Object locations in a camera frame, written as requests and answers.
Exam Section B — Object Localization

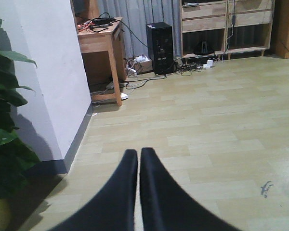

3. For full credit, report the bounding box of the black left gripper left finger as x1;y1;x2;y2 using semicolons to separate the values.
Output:
51;149;138;231

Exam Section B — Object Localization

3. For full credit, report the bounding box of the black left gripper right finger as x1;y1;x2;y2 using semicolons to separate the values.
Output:
140;147;237;231

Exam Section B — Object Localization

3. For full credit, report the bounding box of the green potted plant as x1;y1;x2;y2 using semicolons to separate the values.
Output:
0;16;40;231

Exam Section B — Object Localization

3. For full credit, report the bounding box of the cardboard box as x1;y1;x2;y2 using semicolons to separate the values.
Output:
134;54;153;75

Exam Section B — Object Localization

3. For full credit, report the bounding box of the white power strip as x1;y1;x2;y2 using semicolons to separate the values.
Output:
203;59;214;69

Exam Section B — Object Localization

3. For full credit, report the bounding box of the black computer tower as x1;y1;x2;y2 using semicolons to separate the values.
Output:
146;22;174;75

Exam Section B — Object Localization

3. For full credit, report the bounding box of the wooden side table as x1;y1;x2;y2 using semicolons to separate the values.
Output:
78;17;127;106

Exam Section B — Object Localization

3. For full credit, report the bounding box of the wooden drawer cabinet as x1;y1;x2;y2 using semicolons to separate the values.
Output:
180;0;275;58

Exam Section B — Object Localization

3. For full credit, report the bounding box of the black power adapter on table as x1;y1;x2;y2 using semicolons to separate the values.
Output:
92;17;115;26

